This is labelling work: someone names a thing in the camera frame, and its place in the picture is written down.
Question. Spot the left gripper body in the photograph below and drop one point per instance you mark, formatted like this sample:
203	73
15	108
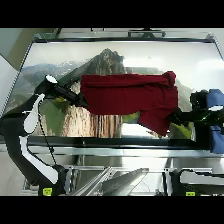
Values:
80	100

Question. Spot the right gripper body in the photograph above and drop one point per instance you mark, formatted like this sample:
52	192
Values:
175	118

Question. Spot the red T-shirt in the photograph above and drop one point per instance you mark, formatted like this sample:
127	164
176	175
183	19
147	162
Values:
130	96

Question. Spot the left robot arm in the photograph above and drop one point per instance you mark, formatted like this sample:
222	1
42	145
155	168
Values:
13	133

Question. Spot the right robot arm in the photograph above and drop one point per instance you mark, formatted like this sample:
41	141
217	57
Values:
191	117

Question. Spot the black garment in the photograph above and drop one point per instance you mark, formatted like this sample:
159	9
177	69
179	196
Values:
199	99

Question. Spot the blue garment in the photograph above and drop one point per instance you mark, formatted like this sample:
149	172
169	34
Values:
217	97

